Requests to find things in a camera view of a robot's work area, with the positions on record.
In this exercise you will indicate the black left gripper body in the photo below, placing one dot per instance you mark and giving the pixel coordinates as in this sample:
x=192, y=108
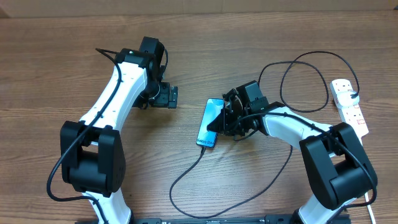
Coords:
x=158, y=96

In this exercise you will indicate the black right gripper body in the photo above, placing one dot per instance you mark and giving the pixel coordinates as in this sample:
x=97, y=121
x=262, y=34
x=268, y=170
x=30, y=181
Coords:
x=240, y=126

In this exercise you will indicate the blue Galaxy S24 smartphone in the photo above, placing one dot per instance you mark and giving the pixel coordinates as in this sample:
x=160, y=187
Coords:
x=207, y=136

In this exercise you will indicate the white power strip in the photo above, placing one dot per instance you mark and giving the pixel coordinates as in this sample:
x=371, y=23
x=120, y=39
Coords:
x=351, y=115

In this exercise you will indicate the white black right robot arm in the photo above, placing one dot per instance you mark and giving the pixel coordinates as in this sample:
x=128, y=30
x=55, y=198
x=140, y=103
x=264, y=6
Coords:
x=338, y=169

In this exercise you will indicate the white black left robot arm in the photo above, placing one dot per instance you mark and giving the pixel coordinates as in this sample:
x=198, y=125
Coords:
x=92, y=157

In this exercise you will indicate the white charger plug adapter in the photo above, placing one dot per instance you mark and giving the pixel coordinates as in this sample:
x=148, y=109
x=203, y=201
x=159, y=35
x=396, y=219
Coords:
x=346, y=99

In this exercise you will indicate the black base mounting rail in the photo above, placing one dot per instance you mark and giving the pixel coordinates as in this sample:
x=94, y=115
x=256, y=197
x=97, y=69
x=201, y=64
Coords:
x=268, y=219

